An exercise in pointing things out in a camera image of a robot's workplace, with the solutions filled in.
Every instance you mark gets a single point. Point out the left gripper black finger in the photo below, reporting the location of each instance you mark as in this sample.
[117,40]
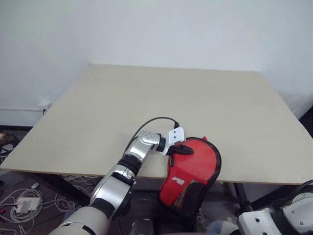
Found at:
[187,152]
[185,148]

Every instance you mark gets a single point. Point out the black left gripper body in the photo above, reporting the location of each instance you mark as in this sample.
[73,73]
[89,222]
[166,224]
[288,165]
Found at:
[174,149]

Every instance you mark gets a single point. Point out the red black paddle case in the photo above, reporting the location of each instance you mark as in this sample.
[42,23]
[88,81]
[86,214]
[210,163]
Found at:
[198,159]

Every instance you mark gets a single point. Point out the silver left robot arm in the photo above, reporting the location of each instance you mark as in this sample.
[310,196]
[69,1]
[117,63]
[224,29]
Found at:
[139,149]

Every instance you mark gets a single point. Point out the grey blue rounded shape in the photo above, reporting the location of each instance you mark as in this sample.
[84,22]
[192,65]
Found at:
[221,227]

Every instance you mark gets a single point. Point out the dark rounded shape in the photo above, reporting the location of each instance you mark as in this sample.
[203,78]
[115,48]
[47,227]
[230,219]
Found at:
[144,227]

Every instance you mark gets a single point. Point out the white power strip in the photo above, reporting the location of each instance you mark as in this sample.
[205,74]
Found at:
[28,203]

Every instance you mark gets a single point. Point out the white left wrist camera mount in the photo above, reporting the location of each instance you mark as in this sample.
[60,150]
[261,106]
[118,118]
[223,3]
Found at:
[176,134]

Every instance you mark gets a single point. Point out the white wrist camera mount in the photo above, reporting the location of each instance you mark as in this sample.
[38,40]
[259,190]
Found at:
[176,134]
[259,219]

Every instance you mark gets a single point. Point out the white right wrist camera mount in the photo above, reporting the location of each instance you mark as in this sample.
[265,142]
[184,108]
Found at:
[259,219]

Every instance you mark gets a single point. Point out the black metal table frame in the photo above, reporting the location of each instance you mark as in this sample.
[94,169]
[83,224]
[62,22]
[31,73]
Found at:
[68,189]

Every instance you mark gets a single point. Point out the white wall outlet box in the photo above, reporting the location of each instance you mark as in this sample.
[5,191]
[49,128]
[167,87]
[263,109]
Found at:
[45,106]

